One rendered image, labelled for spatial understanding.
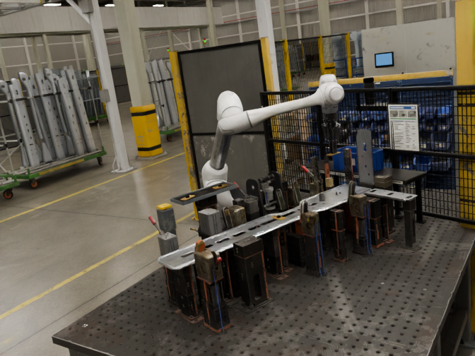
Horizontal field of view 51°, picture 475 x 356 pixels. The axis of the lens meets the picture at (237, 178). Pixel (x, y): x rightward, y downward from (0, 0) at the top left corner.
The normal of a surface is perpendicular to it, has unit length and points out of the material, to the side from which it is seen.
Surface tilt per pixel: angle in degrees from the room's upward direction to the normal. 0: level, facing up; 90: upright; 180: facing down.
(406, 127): 90
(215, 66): 89
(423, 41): 90
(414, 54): 90
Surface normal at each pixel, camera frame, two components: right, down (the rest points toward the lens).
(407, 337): -0.13, -0.96
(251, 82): -0.53, 0.28
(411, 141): -0.79, 0.25
